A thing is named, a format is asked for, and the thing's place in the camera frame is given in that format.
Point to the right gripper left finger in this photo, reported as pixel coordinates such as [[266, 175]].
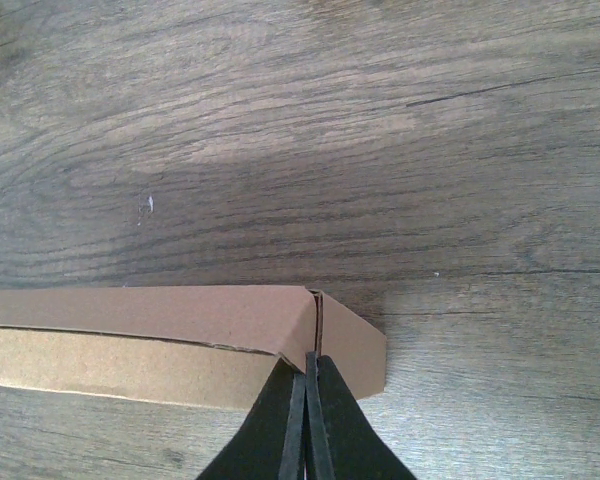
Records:
[[269, 445]]

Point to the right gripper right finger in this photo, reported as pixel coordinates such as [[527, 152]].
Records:
[[340, 443]]

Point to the cardboard box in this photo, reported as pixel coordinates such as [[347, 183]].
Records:
[[210, 346]]

